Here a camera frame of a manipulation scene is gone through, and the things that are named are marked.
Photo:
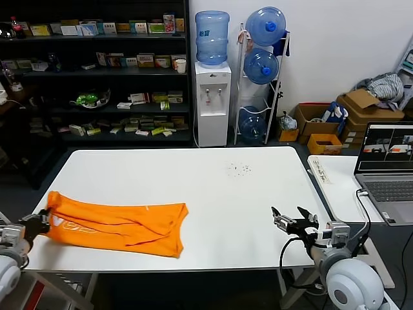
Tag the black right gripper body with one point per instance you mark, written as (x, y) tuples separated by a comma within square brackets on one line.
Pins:
[(300, 229)]

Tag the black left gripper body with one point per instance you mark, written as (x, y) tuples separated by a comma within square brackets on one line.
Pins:
[(32, 226)]

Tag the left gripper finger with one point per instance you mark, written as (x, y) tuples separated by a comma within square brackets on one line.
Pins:
[(45, 212), (46, 223)]

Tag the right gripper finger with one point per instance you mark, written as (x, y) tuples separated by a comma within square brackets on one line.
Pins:
[(281, 221), (310, 219)]

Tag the orange t-shirt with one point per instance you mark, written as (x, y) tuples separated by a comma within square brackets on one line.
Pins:
[(129, 229)]

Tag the grey striped clothes pile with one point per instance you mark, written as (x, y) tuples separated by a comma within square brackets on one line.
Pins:
[(385, 85)]

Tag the white side table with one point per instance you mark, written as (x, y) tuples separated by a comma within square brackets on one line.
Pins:
[(342, 193)]

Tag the handwritten paper label strip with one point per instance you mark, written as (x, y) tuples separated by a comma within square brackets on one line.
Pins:
[(322, 171)]

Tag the open orange yellow box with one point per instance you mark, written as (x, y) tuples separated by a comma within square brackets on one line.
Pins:
[(324, 147)]

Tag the grey open laptop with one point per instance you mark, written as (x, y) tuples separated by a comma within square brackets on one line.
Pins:
[(387, 187)]

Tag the small yellow cardboard box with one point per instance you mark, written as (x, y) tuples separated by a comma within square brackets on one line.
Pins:
[(288, 135)]

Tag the white box green edge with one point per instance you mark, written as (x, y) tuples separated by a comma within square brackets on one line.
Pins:
[(77, 130)]

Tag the open brown cardboard box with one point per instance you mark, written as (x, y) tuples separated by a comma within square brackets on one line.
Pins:
[(314, 127)]

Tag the blue water jug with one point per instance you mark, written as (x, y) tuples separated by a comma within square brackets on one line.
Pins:
[(260, 66), (253, 126), (266, 26)]

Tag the white plastic bag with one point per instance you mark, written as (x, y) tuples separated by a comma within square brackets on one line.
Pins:
[(288, 122)]

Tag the blue white bag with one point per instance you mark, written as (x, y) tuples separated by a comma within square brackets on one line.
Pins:
[(334, 113)]

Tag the large brown cardboard box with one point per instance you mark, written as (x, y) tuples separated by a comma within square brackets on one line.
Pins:
[(364, 113)]

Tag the green white bowl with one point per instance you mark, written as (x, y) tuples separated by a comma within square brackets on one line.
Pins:
[(88, 99)]

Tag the black clamp stand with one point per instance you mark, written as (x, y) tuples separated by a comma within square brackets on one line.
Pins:
[(280, 95)]

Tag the white water dispenser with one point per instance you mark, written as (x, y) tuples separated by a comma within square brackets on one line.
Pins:
[(213, 109)]

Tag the flat white medicine box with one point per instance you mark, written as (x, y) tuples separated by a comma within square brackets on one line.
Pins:
[(124, 105)]

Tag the clear pink bottle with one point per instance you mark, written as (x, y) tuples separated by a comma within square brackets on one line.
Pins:
[(11, 77)]

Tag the black shelf unit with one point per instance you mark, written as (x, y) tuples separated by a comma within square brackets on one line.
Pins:
[(96, 80)]

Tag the red white medicine box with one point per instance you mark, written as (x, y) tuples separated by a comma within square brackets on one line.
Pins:
[(139, 98)]

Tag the dark blue bottle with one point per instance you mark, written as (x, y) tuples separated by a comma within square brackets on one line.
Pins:
[(55, 63)]

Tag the small green medicine box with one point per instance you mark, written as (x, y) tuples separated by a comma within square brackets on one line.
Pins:
[(165, 106)]

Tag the tall white red box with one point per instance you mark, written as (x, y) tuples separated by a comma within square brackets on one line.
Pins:
[(101, 59)]

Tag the red yellow picture box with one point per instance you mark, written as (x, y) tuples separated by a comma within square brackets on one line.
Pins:
[(114, 61)]

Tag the white teal medicine box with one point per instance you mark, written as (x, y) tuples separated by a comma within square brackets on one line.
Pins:
[(129, 62)]

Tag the dark blue hanging cloth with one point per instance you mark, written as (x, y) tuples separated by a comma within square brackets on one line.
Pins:
[(281, 45)]

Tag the yellow white wide box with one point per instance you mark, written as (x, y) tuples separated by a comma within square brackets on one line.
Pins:
[(146, 61)]

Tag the plain white medicine box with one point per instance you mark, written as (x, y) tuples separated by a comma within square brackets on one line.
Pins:
[(69, 30)]

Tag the white paper cup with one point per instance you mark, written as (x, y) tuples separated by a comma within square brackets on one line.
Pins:
[(181, 66)]

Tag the shiny metal dome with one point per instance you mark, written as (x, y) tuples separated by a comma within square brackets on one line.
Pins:
[(6, 31)]

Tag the cola bottle red cap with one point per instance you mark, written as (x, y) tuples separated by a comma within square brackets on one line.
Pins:
[(17, 29)]

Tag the white blue medicine box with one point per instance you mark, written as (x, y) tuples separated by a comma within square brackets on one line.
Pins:
[(88, 29)]

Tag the yellow green medicine box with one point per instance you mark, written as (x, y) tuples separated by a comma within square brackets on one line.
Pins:
[(163, 62)]

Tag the white green medicine box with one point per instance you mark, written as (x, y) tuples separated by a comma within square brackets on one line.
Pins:
[(107, 28)]

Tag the upright blue water bottle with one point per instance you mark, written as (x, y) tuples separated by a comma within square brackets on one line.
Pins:
[(212, 38)]

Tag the flat yellow medicine box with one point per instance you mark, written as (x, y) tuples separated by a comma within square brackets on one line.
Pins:
[(123, 27)]

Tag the orange medicine box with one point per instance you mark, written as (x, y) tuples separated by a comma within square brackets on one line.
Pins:
[(180, 25)]

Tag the tall pink colourful box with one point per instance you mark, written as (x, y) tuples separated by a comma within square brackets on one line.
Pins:
[(169, 23)]

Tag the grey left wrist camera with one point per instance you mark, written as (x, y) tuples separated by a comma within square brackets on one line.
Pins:
[(11, 235)]

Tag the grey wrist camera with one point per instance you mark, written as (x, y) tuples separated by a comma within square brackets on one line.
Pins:
[(335, 234), (11, 235)]

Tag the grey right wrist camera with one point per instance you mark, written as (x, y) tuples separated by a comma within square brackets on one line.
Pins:
[(335, 234)]

